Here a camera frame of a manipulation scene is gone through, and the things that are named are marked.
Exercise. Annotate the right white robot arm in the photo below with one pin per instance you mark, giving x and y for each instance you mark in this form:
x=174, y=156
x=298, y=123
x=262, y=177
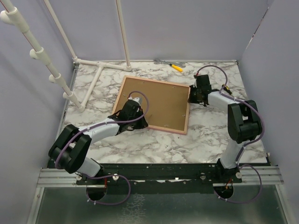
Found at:
x=244, y=124

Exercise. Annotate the silver wrench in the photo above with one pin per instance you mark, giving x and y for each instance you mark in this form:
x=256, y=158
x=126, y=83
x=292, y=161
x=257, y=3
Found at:
x=179, y=64

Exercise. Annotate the pink picture frame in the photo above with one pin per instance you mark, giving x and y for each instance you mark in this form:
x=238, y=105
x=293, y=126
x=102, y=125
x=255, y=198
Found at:
x=168, y=102

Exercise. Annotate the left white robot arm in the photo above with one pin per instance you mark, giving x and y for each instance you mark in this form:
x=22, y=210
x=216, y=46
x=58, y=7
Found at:
x=70, y=148

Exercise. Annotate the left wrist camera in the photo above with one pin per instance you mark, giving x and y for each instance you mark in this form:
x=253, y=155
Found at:
x=138, y=100

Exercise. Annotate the yellow handled screwdriver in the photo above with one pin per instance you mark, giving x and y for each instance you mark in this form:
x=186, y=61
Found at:
x=176, y=67

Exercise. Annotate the black yellow screwdriver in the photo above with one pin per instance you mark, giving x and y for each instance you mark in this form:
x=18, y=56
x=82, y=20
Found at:
x=227, y=89

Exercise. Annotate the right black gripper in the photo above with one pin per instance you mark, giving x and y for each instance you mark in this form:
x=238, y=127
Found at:
x=190, y=99

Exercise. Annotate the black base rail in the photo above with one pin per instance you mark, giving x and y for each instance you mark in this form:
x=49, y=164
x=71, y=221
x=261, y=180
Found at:
x=161, y=178

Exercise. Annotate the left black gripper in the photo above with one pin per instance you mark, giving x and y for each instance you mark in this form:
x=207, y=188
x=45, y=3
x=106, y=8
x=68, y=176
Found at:
x=142, y=124

